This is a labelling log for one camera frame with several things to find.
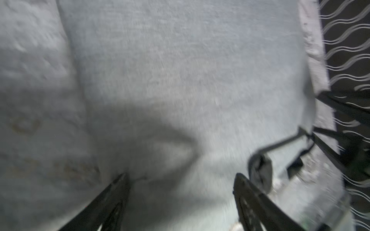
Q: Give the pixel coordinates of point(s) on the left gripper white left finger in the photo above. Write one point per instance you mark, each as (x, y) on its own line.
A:
(106, 211)

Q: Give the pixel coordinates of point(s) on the grey laptop bag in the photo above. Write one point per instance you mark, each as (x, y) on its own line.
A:
(180, 94)

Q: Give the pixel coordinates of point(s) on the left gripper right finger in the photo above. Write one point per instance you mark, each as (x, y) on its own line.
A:
(256, 211)

